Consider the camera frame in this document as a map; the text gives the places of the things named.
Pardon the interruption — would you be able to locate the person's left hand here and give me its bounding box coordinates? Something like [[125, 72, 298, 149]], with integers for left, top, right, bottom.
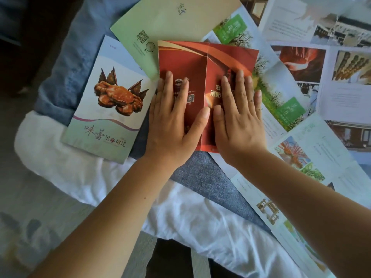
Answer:
[[144, 71, 211, 172]]

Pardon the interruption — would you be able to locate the person's right hand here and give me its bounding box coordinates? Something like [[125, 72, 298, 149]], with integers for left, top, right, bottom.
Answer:
[[213, 69, 269, 168]]

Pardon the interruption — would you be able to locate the purple crab picture brochure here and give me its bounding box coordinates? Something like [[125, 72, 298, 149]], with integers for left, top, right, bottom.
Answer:
[[61, 34, 157, 165]]

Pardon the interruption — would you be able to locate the red cover brochure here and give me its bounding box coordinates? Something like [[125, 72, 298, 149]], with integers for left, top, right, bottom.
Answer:
[[157, 40, 259, 154]]

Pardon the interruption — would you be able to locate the blossom tree brochure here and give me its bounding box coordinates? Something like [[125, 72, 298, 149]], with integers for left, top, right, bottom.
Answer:
[[208, 112, 371, 278]]

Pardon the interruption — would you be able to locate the pale green leaflet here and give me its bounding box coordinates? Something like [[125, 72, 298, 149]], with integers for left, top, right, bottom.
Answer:
[[110, 0, 310, 148]]

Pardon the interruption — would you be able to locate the person's right forearm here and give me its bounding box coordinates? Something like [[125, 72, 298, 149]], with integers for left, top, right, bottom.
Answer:
[[231, 147, 371, 278]]

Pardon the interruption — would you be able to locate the person's left forearm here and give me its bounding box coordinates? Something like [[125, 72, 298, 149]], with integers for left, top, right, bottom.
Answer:
[[29, 154, 189, 278]]

